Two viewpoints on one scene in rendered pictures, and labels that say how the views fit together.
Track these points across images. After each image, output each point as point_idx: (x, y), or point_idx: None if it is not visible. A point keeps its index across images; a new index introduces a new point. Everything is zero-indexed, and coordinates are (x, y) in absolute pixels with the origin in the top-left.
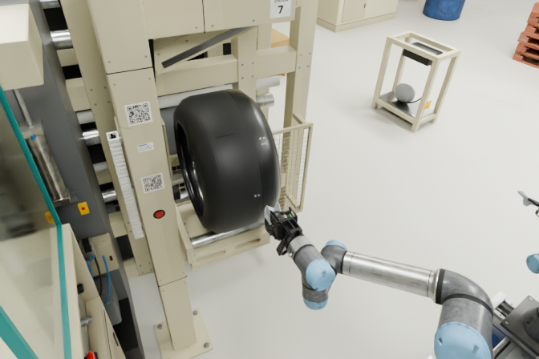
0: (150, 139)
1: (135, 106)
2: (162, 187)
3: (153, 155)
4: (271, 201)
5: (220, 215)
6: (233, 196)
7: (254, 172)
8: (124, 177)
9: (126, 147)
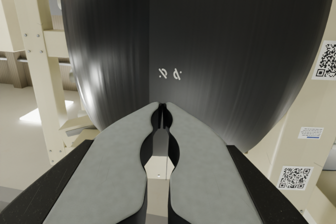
0: (298, 143)
1: (294, 186)
2: (327, 42)
3: (307, 115)
4: (106, 13)
5: (318, 17)
6: (253, 98)
7: (165, 134)
8: None
9: (333, 140)
